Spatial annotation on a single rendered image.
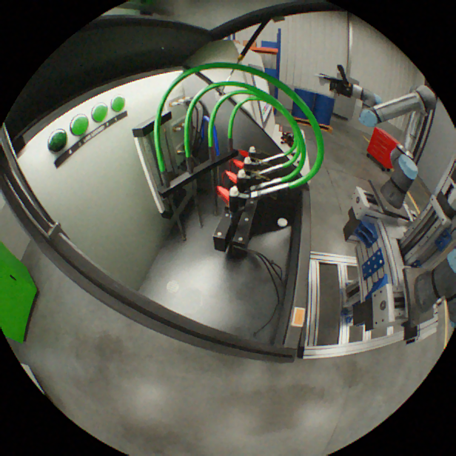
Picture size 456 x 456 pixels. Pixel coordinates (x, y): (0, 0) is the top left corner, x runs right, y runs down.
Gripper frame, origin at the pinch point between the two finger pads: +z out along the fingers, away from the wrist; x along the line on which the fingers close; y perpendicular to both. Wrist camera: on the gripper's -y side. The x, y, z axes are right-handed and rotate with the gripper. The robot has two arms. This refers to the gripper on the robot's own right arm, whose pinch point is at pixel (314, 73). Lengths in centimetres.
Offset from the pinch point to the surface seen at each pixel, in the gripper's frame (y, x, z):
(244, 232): 38, -76, -6
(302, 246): 42, -68, -23
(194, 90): 6, -51, 31
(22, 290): 77, -275, 176
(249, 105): 13.9, -41.2, 13.8
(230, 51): -9.2, -40.5, 20.5
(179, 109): 12, -58, 33
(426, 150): 120, 601, -357
